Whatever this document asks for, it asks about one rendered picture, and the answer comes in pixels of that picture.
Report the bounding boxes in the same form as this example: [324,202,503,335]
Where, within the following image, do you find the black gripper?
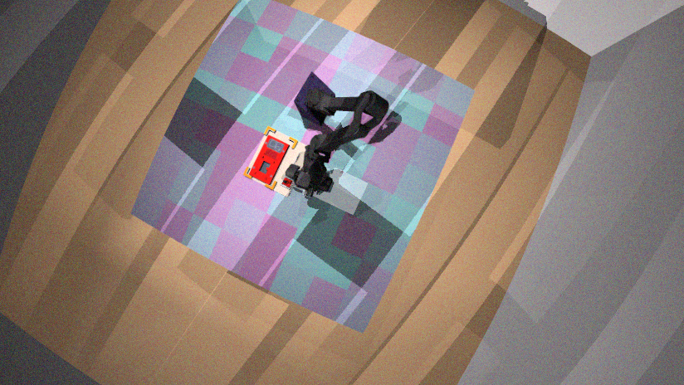
[286,163,333,195]

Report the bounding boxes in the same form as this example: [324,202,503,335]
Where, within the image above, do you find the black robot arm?
[296,87,388,190]

